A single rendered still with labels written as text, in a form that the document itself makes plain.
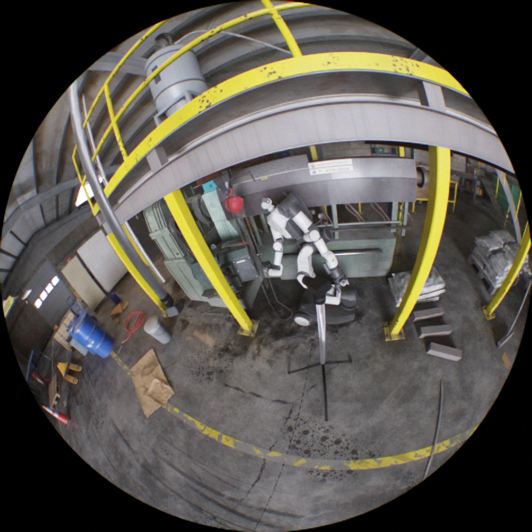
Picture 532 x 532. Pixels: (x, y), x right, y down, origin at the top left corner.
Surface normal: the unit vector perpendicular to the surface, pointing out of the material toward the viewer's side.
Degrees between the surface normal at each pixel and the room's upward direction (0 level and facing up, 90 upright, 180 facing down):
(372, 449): 0
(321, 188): 90
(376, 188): 90
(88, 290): 90
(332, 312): 0
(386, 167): 78
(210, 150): 90
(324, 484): 0
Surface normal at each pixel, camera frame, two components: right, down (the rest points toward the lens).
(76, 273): 0.92, -0.04
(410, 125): -0.26, 0.65
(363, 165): -0.32, 0.47
